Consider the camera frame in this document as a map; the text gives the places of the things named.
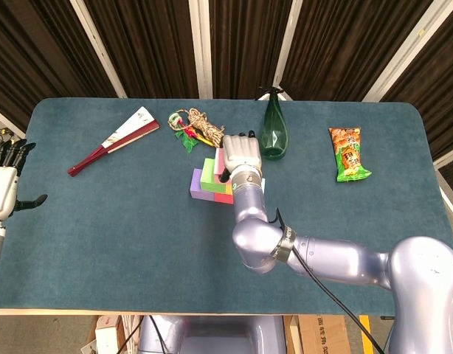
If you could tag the white metal frame post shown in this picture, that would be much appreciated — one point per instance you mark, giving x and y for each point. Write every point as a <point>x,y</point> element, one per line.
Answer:
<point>7,125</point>
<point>285,48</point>
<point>449,156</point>
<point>202,48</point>
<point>100,48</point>
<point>404,48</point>

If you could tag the dark brown pleated curtain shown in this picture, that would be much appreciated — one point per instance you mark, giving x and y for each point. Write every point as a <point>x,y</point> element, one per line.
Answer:
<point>156,44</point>

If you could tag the blue felt table mat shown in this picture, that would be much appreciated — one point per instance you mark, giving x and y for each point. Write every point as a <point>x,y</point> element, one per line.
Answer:
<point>101,258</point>

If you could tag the pale pink foam cube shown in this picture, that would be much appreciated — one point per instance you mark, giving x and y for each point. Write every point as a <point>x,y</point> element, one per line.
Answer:
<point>219,162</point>

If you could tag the folding fan dark red ribs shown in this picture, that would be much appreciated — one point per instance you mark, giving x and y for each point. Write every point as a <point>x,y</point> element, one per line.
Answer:
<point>134,125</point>

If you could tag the colourful tassel ornament green leaves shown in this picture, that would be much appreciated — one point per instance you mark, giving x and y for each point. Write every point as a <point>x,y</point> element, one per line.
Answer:
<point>187,142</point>

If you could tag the brown cardboard box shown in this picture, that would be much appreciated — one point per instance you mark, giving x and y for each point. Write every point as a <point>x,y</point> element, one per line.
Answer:
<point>322,335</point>

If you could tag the dark green glass bottle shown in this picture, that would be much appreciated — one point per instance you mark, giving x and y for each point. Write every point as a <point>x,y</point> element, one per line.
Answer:
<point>274,136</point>

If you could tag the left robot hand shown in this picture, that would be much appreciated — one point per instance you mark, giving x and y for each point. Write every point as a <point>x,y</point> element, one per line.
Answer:
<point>1,188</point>

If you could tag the green foam cube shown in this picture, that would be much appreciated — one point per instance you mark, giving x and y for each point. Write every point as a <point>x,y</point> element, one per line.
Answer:
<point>209,171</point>

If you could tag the orange green snack bag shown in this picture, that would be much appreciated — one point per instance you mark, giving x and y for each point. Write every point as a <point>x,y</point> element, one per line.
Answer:
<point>348,158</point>

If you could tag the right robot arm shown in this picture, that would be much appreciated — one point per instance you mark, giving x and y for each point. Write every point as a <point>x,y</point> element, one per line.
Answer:
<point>341,254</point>

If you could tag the purple foam cube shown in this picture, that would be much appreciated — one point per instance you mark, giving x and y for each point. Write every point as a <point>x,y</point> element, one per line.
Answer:
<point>195,188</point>

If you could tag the red foam cube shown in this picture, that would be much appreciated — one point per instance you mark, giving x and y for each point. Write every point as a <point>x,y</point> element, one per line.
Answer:
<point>224,199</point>

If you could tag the white cardboard box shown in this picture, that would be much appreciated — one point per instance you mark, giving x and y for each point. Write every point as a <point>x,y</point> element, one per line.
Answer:
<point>106,335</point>

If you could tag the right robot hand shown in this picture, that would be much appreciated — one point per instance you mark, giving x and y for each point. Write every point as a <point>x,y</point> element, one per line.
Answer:
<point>241,149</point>

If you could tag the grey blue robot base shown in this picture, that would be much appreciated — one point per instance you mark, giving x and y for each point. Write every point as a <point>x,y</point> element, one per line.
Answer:
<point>211,332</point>

